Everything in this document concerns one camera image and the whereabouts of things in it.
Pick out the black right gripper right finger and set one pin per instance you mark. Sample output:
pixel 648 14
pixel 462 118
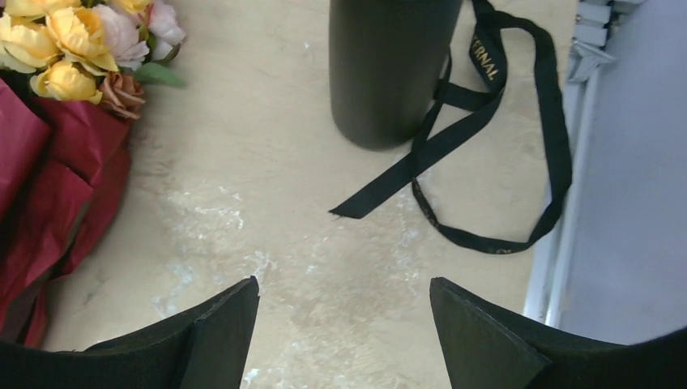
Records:
pixel 488 346

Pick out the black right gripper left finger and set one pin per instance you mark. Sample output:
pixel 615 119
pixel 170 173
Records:
pixel 205 346

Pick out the black ribbon with gold lettering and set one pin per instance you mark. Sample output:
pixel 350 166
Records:
pixel 458 114

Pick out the flower bouquet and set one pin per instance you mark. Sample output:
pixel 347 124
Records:
pixel 73 75

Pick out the black cylindrical vase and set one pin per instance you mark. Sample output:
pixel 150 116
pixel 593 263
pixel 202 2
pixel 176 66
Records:
pixel 385 59

